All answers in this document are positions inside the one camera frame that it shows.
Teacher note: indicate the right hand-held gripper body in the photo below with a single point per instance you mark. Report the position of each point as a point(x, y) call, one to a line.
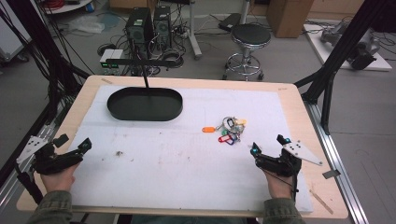
point(280, 165)

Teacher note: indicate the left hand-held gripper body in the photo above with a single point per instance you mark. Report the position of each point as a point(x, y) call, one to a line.
point(46, 161)

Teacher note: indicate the person's right hand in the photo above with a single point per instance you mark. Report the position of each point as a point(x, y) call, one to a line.
point(279, 187)

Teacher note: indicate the person's left hand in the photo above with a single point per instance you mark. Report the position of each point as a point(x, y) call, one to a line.
point(59, 181)

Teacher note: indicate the key bunch with coloured tags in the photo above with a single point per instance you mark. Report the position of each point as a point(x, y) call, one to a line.
point(229, 130)

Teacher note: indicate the thin wooden stick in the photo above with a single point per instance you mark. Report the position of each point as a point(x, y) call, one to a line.
point(321, 202)

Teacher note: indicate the strip of tape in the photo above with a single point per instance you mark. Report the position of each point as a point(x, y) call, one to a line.
point(106, 81)

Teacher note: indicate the black oval tray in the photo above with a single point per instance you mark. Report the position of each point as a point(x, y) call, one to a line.
point(144, 105)

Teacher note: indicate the white foam mat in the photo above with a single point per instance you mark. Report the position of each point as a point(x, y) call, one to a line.
point(174, 168)

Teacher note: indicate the white bench power supply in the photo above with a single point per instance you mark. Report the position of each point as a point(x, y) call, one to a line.
point(110, 59)

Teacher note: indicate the black T-shaped stand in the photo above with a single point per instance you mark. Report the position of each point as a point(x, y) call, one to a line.
point(141, 62)

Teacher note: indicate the white board on floor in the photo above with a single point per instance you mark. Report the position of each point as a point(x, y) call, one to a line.
point(320, 46)

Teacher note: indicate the black round stool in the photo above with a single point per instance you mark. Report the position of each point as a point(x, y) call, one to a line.
point(250, 34)

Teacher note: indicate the white cabinet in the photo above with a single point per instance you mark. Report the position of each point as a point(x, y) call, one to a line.
point(11, 34)

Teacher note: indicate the clear plastic bag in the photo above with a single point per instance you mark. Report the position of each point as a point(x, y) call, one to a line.
point(85, 24)

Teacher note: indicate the grey robot device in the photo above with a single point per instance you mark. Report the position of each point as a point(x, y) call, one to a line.
point(361, 46)

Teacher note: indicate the cardboard box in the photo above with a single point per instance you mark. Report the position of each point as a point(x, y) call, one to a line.
point(288, 17)

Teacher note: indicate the black computer tower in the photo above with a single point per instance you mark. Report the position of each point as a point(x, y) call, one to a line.
point(138, 28)
point(162, 26)

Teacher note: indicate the flat black case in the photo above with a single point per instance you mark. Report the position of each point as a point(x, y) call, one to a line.
point(229, 21)

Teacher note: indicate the white round table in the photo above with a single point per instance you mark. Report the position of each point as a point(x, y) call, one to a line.
point(67, 6)

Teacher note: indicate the white metal desk leg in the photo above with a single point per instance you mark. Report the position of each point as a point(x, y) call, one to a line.
point(193, 28)

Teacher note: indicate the aluminium rail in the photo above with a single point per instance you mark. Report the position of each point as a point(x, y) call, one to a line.
point(18, 174)
point(339, 174)

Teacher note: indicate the small metal bracket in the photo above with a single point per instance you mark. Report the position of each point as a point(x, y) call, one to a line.
point(331, 174)

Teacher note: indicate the black frame strut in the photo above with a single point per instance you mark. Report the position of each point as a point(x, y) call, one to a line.
point(40, 43)
point(336, 53)

